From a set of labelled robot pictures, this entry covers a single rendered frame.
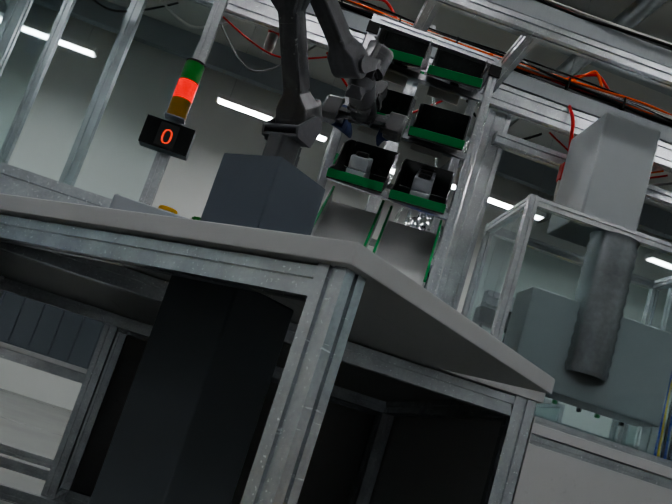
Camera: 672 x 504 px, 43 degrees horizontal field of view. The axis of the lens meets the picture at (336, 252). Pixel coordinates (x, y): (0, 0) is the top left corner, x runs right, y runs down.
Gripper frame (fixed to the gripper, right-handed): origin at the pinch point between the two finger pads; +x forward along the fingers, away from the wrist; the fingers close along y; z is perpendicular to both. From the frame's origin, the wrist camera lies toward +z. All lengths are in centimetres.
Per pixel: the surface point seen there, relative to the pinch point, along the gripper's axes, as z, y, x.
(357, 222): -10.4, -1.6, 22.4
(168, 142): -10.2, 47.0, 12.5
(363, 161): -3.4, -1.0, 6.5
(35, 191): -43, 54, -11
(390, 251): -15.2, -11.7, 22.1
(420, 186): -2.7, -14.4, 11.0
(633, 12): 476, -59, 412
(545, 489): -36, -66, 94
